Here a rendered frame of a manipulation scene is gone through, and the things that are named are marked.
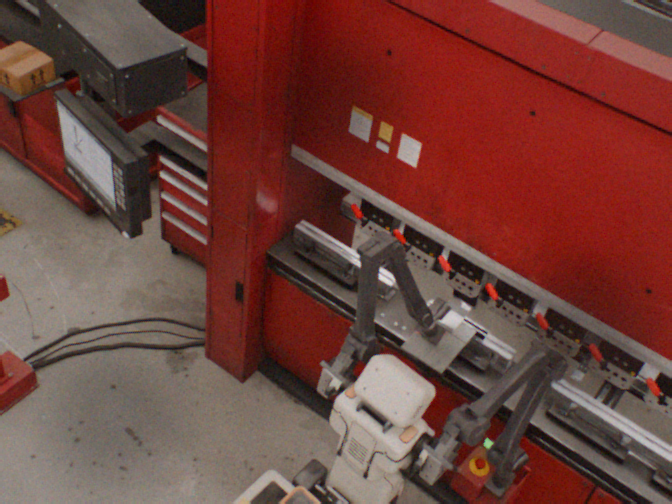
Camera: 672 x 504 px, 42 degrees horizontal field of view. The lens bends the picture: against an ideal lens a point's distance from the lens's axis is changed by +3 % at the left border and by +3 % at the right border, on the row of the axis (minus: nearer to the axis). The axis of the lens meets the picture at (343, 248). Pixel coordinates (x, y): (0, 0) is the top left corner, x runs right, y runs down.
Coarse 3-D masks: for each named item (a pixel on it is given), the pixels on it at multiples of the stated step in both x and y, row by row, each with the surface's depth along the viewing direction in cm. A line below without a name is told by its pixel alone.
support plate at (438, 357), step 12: (420, 336) 327; (444, 336) 329; (456, 336) 330; (468, 336) 330; (408, 348) 323; (420, 348) 323; (432, 348) 324; (444, 348) 325; (456, 348) 326; (420, 360) 320; (432, 360) 320; (444, 360) 321
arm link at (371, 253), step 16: (368, 240) 275; (384, 240) 274; (368, 256) 270; (384, 256) 273; (368, 272) 273; (368, 288) 276; (368, 304) 280; (368, 320) 283; (368, 336) 285; (368, 352) 286
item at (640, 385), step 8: (352, 192) 382; (344, 200) 378; (352, 200) 378; (360, 200) 379; (344, 208) 380; (344, 216) 383; (352, 216) 380; (448, 248) 365; (440, 264) 362; (440, 272) 365; (488, 296) 356; (536, 304) 348; (544, 304) 349; (536, 312) 345; (544, 312) 346; (528, 320) 349; (536, 320) 346; (536, 328) 350; (648, 368) 333; (640, 376) 331; (648, 376) 330; (656, 376) 331; (632, 384) 336; (640, 384) 332; (640, 392) 335
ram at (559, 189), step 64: (320, 0) 287; (384, 0) 273; (320, 64) 303; (384, 64) 285; (448, 64) 270; (512, 64) 256; (320, 128) 321; (448, 128) 284; (512, 128) 268; (576, 128) 255; (640, 128) 243; (384, 192) 318; (448, 192) 299; (512, 192) 282; (576, 192) 267; (640, 192) 254; (512, 256) 297; (576, 256) 281; (640, 256) 266; (576, 320) 296; (640, 320) 280
